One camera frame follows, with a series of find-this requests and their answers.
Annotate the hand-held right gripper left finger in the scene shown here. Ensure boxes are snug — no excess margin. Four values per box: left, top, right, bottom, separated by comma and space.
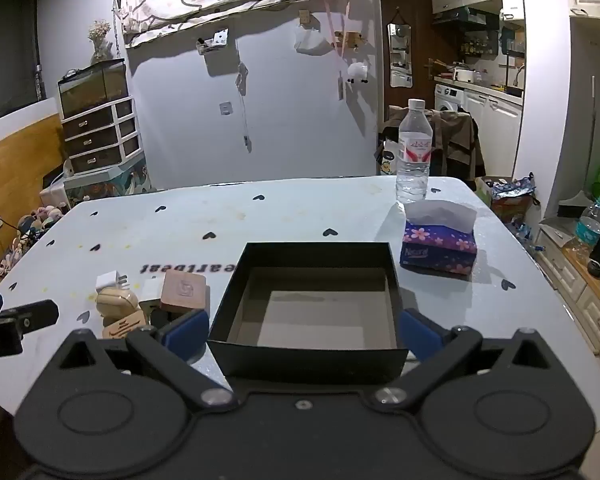
55, 308, 239, 413

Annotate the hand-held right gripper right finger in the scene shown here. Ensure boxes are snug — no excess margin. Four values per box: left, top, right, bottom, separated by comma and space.
372, 310, 556, 413

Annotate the wooden block pink face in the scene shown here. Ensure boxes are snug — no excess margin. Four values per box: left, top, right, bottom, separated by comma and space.
159, 269, 209, 314

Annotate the wooden stand with white knob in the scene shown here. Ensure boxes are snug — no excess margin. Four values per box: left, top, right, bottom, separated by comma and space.
102, 309, 148, 339

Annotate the beige earbud case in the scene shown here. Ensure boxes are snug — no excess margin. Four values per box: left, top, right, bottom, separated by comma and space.
95, 287, 140, 326

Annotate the white charger plug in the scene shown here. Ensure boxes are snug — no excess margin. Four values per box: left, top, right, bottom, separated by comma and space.
96, 272, 130, 294

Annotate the black cardboard box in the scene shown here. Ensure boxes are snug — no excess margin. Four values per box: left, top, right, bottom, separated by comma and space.
207, 242, 410, 386

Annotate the pile of plush toys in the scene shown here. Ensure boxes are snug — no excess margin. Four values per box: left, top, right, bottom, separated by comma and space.
0, 204, 67, 277

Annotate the purple floral tissue pack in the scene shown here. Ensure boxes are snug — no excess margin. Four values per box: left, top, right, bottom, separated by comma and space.
399, 200, 479, 276

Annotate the low white cabinet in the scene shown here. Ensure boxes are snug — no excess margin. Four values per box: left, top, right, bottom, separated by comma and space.
534, 217, 600, 361

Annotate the blue patterned snack bag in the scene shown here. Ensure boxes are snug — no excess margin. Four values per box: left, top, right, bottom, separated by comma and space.
489, 172, 537, 213

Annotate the clear water bottle red label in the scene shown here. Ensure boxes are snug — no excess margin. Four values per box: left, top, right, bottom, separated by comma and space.
395, 98, 434, 205

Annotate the white drawer unit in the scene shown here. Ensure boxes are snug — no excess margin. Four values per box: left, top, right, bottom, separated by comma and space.
61, 97, 142, 177

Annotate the brown jacket on chair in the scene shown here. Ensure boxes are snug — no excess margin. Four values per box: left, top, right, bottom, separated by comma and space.
384, 106, 487, 182

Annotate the clear water bottle teal label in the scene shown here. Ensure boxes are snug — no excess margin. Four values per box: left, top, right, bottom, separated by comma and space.
574, 199, 600, 252

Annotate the glass fish tank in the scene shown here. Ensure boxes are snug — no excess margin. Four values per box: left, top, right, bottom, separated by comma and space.
57, 58, 130, 119

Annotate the washing machine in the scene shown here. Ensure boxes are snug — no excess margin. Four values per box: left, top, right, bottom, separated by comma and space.
434, 83, 466, 113

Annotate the dried flower bouquet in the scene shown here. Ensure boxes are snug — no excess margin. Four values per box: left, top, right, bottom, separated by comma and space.
88, 19, 112, 64

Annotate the white face mask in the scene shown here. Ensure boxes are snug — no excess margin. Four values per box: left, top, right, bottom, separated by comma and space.
294, 27, 331, 56

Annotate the hanging white cable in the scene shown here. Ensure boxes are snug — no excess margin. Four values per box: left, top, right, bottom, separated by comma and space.
236, 61, 254, 154

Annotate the wall mirror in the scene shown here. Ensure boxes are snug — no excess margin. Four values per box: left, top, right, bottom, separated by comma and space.
388, 22, 414, 89

